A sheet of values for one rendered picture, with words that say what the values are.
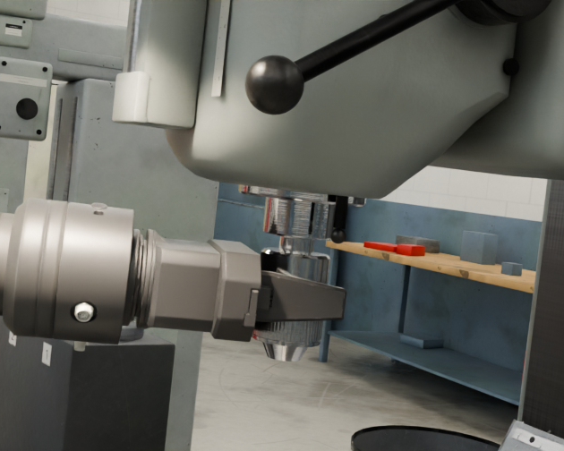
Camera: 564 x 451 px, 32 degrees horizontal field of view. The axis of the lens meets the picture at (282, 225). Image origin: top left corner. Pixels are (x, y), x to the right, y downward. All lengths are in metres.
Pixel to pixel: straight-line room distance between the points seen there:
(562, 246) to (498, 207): 5.85
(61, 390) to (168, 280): 0.44
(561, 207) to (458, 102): 0.40
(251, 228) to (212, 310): 7.77
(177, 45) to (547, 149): 0.23
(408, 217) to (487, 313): 1.17
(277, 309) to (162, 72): 0.16
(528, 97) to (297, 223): 0.17
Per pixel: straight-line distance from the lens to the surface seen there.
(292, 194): 0.60
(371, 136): 0.57
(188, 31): 0.59
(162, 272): 0.59
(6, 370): 1.16
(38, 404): 1.08
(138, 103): 0.57
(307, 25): 0.54
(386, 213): 7.83
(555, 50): 0.63
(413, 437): 2.92
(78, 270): 0.59
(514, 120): 0.64
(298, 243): 0.64
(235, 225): 8.65
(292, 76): 0.48
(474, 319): 6.93
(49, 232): 0.60
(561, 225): 0.97
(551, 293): 0.98
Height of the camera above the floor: 1.32
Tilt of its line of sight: 3 degrees down
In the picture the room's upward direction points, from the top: 6 degrees clockwise
